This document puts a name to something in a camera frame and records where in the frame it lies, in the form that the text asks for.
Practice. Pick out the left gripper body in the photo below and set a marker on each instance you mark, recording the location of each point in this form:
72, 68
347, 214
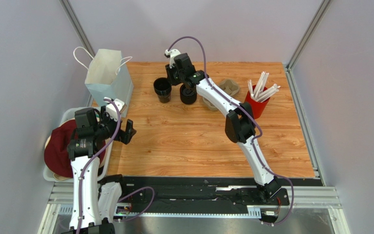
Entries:
109, 127

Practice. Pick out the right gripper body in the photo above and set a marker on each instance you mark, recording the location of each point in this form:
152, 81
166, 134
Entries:
175, 75

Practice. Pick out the white paper bag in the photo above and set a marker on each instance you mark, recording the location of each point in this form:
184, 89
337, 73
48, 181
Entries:
108, 77

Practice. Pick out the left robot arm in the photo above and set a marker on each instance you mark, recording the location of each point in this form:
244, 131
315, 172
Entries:
95, 200

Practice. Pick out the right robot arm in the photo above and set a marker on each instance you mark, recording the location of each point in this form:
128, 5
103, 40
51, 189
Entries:
239, 122

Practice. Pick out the black lidded coffee cup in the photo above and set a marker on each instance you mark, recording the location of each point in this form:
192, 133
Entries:
187, 96

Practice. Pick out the white plastic bin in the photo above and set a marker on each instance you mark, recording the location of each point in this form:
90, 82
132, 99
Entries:
57, 175

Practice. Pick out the bottom pulp cup carrier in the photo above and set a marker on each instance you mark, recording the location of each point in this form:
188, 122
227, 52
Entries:
229, 86

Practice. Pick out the maroon cloth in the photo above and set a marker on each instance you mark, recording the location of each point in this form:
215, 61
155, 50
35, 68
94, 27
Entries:
55, 152

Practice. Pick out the white wrapped straws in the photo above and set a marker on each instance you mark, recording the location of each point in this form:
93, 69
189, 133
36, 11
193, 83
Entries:
258, 93

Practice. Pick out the red cup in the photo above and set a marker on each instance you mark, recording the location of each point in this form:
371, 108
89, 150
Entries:
257, 107

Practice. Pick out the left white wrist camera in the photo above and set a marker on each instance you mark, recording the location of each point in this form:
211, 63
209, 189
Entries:
115, 107

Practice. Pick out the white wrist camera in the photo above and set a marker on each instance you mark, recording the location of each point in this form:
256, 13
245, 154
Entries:
115, 107
171, 54

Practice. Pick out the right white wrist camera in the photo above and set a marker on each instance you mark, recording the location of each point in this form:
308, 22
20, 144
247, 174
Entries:
171, 54

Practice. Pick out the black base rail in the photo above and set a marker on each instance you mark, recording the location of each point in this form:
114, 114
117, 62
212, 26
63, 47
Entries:
199, 195

